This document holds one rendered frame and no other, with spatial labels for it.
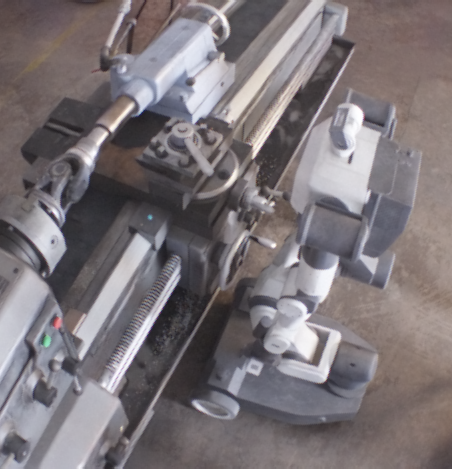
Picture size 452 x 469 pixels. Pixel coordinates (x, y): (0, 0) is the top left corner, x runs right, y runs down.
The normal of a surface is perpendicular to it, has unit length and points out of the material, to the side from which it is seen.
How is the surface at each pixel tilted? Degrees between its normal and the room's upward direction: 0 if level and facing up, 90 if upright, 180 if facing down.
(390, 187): 0
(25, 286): 45
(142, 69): 0
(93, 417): 32
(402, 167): 0
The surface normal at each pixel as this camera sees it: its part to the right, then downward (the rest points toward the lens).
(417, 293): 0.04, -0.55
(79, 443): 0.52, -0.26
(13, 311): 0.67, -0.12
